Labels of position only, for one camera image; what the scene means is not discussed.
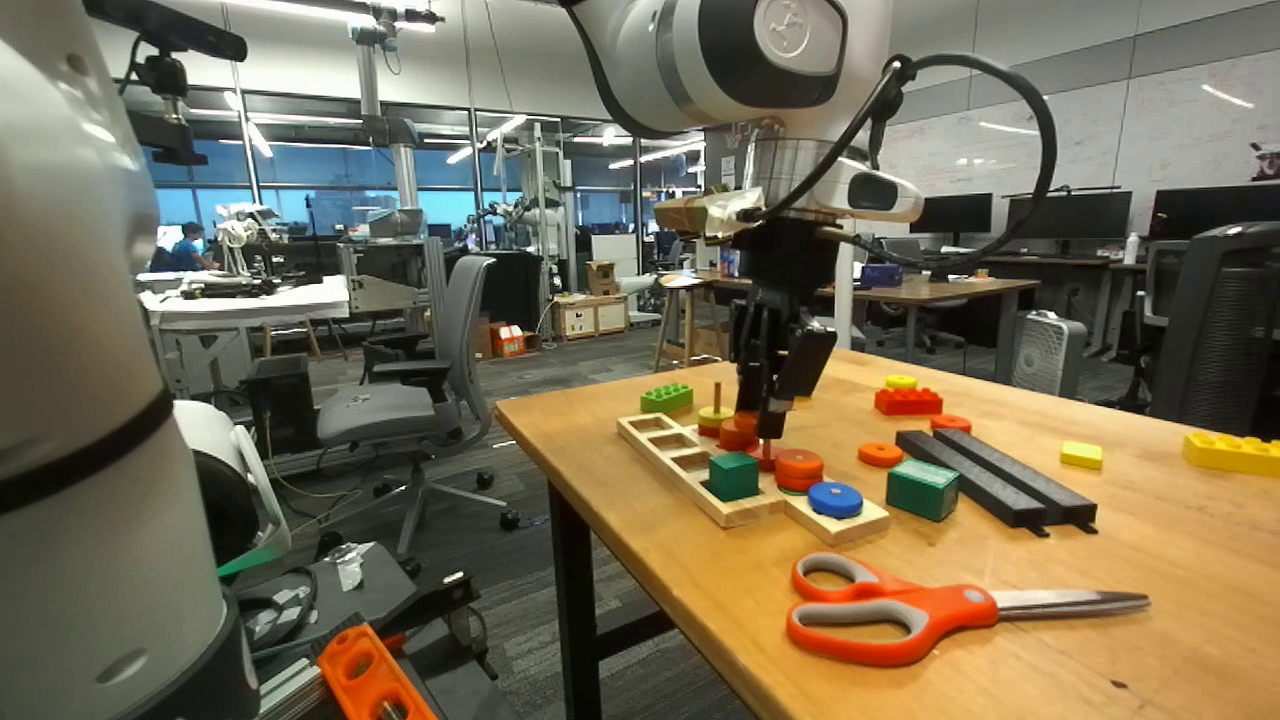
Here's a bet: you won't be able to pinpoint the orange handled scissors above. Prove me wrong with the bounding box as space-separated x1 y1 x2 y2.
784 547 1158 671

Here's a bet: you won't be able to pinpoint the white pillar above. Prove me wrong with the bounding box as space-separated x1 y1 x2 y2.
830 216 865 352

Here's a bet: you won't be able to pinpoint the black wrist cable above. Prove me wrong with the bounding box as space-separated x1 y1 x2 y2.
766 47 1063 282

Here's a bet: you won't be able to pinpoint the blue ring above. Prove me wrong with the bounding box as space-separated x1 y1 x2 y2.
804 481 867 523

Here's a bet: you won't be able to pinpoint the large green cube block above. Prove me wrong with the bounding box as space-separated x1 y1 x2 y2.
885 456 964 523

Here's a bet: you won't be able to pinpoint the white desk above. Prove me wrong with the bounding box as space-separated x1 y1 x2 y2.
136 268 357 337

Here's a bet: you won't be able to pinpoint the orange plastic tool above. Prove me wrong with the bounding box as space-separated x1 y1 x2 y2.
316 621 440 720

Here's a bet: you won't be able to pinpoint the red lego brick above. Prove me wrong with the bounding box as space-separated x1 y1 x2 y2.
872 383 947 420

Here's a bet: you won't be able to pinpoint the large black monitor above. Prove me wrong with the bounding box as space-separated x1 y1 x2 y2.
1149 179 1280 244

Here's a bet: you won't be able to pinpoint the green cube on peg board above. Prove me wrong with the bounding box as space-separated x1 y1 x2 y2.
703 453 766 508

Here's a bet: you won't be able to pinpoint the grey office chair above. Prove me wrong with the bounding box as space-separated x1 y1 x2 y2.
312 254 523 542

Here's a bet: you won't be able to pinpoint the wide black monitor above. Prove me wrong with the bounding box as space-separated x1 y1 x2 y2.
1005 187 1136 249

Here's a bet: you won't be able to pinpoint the cardboard box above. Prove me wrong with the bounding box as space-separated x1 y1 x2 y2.
549 291 631 346

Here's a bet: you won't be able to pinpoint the black camera on mount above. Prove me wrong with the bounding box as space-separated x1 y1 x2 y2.
81 0 254 173

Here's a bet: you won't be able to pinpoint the wooden mount plate on wrist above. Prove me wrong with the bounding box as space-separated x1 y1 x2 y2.
654 187 772 244

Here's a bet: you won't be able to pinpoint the small black monitor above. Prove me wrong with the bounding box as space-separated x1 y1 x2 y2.
913 194 995 240

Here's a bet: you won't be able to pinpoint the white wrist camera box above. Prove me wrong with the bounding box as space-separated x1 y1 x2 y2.
796 156 928 227

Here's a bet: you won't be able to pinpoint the large orange ring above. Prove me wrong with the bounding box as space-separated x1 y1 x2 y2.
772 447 830 495

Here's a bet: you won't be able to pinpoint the long yellow lego brick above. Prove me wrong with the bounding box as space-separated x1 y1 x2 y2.
1182 427 1280 481

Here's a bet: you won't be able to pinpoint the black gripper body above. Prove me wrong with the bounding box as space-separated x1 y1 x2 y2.
743 216 845 327

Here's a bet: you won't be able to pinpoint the small orange ring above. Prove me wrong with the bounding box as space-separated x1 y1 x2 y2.
718 411 766 456

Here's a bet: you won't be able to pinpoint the silver computer tower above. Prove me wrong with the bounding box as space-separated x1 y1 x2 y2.
1009 309 1094 399

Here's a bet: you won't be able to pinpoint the green lego brick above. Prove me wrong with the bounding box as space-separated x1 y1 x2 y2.
638 381 698 418

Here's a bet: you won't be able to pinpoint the yellow square block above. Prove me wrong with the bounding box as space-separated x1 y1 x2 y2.
1057 442 1107 476

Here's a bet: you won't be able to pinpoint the black long bar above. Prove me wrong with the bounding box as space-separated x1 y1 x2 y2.
894 427 1054 537
931 427 1105 537

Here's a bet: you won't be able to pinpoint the wooden stool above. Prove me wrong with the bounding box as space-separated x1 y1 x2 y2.
654 273 736 373

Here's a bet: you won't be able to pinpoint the wooden background desk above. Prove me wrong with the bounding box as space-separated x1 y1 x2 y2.
853 273 1043 313

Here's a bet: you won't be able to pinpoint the wooden peg puzzle board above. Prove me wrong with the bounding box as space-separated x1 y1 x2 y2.
617 410 895 544

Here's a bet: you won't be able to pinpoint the black table leg frame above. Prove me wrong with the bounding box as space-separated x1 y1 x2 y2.
545 481 682 720

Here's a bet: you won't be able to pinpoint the yellow ring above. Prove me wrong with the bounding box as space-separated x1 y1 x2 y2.
698 381 741 435

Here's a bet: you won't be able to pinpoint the black office chair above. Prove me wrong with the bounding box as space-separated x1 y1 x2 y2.
1149 219 1280 435

